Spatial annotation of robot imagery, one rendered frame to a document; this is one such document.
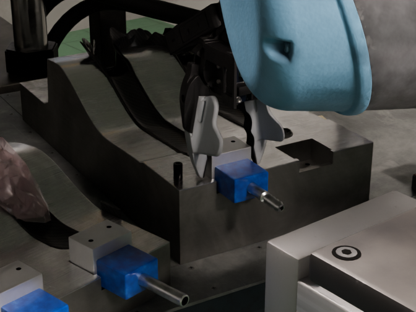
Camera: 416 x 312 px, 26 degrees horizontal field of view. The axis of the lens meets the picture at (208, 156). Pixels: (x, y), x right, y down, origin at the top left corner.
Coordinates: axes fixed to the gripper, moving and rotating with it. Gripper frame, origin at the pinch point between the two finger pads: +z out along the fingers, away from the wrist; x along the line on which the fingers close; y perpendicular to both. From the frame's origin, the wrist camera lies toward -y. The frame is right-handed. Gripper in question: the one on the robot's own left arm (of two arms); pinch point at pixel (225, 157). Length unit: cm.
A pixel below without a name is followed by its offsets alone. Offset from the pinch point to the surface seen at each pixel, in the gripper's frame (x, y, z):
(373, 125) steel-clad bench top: 37.6, -19.2, 10.4
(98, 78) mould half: -3.2, -26.6, -1.8
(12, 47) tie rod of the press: 1, -75, 7
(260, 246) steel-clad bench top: 2.8, 3.0, 10.3
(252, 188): -0.5, 6.2, 1.0
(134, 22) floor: 159, -357, 90
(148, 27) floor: 162, -344, 90
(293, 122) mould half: 14.9, -8.3, 1.7
